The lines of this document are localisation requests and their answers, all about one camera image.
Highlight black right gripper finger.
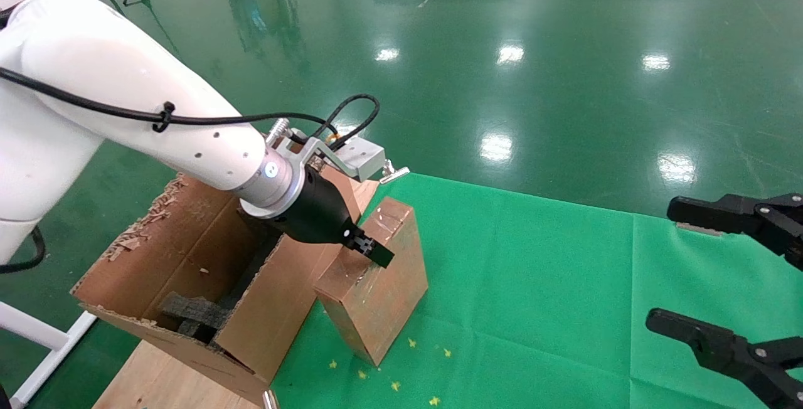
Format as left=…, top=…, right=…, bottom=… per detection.
left=666, top=193, right=803, bottom=270
left=646, top=307, right=803, bottom=409

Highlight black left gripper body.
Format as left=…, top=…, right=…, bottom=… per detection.
left=267, top=167, right=371, bottom=250

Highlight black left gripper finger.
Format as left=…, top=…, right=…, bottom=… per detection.
left=348, top=228, right=396, bottom=268

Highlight small brown cardboard box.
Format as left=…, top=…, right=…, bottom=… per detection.
left=314, top=196, right=429, bottom=367

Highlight large open cardboard carton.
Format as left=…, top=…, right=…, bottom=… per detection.
left=70, top=171, right=380, bottom=406

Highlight black foam block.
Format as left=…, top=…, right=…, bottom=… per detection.
left=157, top=292, right=233, bottom=342

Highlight green cloth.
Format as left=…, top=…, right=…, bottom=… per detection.
left=270, top=174, right=803, bottom=409

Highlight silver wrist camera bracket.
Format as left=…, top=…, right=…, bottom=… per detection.
left=267, top=119, right=386, bottom=184

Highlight white metal frame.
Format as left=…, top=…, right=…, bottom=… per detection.
left=0, top=301, right=98, bottom=409

